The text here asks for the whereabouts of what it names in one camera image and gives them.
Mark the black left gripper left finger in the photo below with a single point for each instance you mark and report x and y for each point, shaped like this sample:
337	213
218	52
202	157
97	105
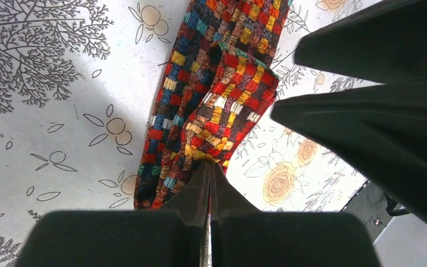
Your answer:
174	235

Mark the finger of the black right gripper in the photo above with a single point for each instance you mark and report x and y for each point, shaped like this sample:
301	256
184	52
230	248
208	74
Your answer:
381	131
384	43

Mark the red checkered patterned tie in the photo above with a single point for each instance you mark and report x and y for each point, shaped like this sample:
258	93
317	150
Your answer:
217	85

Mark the white floral table mat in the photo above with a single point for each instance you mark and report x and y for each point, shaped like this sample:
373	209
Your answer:
77	84

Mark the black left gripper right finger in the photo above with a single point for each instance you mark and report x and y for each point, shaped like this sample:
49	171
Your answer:
242	235

